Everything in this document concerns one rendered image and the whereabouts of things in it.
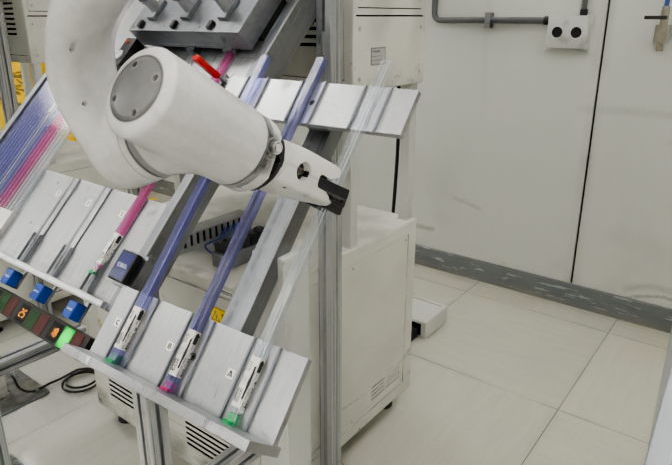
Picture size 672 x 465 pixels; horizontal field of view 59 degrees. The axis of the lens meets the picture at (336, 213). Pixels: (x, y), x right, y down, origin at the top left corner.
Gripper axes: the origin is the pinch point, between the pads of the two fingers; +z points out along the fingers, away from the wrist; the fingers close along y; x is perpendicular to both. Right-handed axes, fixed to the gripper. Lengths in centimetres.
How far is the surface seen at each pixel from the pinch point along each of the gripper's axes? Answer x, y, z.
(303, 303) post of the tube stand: 14.0, 7.9, 14.0
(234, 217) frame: 0, 64, 55
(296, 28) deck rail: -35, 33, 21
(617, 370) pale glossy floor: 7, -19, 172
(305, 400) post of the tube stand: 28.8, 7.9, 22.8
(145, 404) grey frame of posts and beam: 38, 31, 13
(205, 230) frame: 6, 64, 46
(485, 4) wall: -119, 56, 147
